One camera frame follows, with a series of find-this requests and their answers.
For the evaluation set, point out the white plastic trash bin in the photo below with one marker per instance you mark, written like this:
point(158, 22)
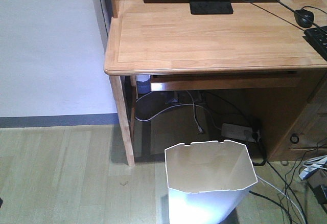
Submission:
point(207, 180)

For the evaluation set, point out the black computer mouse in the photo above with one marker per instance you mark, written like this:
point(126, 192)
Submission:
point(304, 18)

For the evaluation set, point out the wooden desk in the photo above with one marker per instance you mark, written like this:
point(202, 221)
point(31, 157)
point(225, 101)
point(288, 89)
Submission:
point(257, 46)

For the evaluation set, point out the black monitor stand base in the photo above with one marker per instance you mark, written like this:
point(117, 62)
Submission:
point(210, 7)

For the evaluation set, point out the black keyboard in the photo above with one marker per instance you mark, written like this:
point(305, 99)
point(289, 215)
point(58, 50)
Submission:
point(316, 37)

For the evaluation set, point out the white power strip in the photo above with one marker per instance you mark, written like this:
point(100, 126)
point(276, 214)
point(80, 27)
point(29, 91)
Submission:
point(238, 132)

